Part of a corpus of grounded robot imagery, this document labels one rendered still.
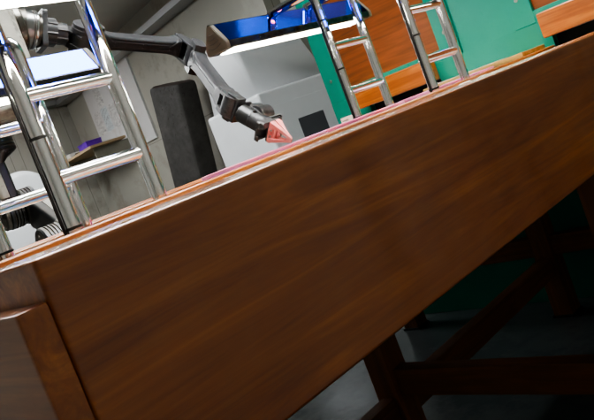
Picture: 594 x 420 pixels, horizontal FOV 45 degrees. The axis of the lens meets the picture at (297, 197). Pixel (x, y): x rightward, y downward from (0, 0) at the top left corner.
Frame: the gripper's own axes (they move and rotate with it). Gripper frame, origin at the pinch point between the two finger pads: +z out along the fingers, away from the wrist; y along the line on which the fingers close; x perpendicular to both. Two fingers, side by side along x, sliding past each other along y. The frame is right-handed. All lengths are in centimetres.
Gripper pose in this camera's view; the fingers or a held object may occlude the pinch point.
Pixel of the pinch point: (289, 139)
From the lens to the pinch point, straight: 208.5
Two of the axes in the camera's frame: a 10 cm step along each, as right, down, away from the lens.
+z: 7.5, 4.5, -4.8
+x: -1.6, 8.4, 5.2
